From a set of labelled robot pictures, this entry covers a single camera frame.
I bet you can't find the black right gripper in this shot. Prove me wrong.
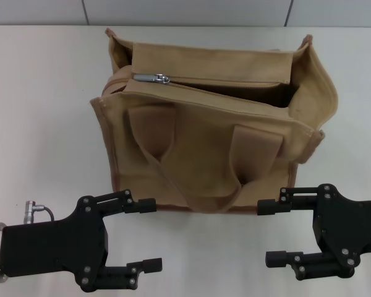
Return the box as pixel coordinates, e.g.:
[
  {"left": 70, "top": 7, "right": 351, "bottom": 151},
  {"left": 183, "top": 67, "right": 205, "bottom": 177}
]
[{"left": 257, "top": 183, "right": 371, "bottom": 281}]

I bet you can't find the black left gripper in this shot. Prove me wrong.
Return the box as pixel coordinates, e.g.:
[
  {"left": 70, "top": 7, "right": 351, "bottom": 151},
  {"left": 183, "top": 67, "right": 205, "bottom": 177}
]
[{"left": 1, "top": 189, "right": 163, "bottom": 293}]

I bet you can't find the khaki canvas food bag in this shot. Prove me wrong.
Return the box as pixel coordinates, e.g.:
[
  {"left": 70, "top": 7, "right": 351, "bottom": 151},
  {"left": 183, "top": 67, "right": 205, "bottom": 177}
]
[{"left": 90, "top": 27, "right": 339, "bottom": 215}]

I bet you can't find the silver metal zipper pull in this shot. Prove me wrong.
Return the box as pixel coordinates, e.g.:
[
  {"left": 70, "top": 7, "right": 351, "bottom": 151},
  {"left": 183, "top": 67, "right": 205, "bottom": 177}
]
[{"left": 132, "top": 73, "right": 171, "bottom": 84}]

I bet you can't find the silver connector with grey cable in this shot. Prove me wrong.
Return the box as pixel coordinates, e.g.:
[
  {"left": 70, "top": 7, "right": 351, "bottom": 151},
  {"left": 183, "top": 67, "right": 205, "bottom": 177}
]
[{"left": 23, "top": 200, "right": 56, "bottom": 222}]

